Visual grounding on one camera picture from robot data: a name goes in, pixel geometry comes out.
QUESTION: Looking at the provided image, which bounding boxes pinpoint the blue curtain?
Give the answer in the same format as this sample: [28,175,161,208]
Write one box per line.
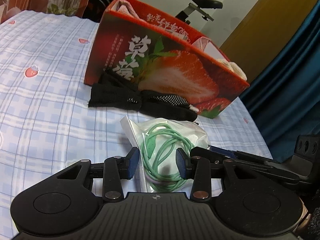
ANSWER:
[239,0,320,165]

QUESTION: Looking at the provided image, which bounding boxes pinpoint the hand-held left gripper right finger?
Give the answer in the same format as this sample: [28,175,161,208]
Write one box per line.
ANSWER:
[176,148,248,201]

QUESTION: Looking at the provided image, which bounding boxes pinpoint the black exercise bike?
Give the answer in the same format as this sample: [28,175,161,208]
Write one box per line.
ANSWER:
[85,0,223,34]

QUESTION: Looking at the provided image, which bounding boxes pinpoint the red strawberry cardboard box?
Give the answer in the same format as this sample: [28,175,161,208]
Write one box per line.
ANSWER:
[84,0,250,119]

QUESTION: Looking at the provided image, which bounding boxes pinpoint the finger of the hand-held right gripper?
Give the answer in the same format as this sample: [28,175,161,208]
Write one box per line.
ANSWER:
[211,147,275,161]
[191,146,300,184]

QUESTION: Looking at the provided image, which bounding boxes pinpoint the bagged green cable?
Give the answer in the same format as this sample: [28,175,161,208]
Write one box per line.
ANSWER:
[120,116,212,194]

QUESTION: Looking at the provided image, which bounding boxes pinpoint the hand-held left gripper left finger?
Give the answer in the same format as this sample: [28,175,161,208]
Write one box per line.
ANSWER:
[56,147,140,202]

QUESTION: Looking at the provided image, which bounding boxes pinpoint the pink cream knitted cloth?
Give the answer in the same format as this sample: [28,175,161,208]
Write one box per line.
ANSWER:
[191,36,248,81]

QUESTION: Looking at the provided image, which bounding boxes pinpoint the wooden door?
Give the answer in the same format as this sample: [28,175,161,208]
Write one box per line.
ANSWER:
[220,0,315,63]

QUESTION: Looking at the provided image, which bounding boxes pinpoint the black fabric wrap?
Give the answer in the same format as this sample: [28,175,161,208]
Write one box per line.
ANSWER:
[87,69,199,123]

